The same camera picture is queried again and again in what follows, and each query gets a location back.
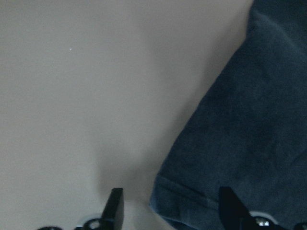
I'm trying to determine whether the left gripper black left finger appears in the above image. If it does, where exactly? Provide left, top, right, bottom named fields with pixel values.
left=100, top=188, right=124, bottom=230

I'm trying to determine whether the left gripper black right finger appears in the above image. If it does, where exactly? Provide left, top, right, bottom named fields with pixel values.
left=219, top=186, right=254, bottom=230

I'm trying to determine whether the black printed t-shirt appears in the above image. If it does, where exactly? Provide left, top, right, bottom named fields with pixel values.
left=150, top=0, right=307, bottom=230

